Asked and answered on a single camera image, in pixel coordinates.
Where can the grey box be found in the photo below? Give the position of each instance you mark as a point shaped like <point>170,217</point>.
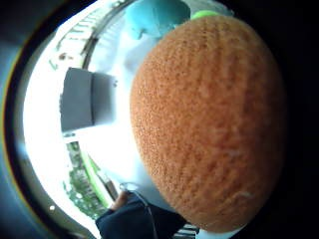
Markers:
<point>83,99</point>

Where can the teal soft toy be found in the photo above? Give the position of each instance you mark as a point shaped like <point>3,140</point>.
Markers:
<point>156,18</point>

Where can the green plants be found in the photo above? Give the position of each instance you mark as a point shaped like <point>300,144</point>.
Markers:
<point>83,189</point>

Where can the person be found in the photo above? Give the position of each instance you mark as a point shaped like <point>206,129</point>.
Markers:
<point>136,220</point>

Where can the white railing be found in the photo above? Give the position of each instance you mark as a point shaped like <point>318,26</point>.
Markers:
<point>79,33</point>

